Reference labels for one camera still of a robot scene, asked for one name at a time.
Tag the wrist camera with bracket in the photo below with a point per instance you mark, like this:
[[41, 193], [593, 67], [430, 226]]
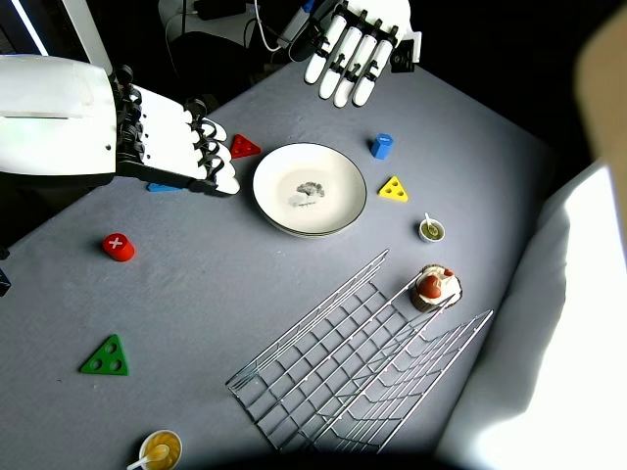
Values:
[[405, 54]]

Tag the red cylinder block with cross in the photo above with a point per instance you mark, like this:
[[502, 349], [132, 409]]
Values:
[[117, 247]]

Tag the blue triangle block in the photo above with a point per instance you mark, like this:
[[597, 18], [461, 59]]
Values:
[[159, 187]]

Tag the green triangle block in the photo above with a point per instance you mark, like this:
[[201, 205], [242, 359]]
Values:
[[109, 362]]

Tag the toy cupcake with strawberry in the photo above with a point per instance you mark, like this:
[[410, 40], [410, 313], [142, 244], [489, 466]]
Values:
[[433, 291]]

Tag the white frame post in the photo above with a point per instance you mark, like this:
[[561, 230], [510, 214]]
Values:
[[88, 34]]

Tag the toy bowl of olive soup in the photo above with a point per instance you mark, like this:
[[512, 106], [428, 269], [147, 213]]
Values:
[[432, 231]]

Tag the red triangle block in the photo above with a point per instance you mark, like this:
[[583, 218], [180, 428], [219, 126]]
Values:
[[244, 147]]

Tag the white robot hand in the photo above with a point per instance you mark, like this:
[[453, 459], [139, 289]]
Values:
[[49, 122], [348, 54]]

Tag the grey tablecloth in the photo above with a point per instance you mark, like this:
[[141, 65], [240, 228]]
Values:
[[196, 294]]

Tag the yellow triangle block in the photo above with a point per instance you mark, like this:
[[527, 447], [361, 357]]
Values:
[[393, 192]]

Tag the beige blurred object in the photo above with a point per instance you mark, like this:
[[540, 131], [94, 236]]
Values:
[[605, 73]]

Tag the bright light strip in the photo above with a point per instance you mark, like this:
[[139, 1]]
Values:
[[29, 27]]

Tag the toy bowl of yellow soup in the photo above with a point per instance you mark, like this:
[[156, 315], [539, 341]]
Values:
[[161, 450]]

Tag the white backdrop cloth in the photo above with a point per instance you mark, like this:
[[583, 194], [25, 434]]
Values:
[[563, 318]]

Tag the blue hexagonal block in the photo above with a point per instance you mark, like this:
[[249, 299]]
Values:
[[381, 147]]

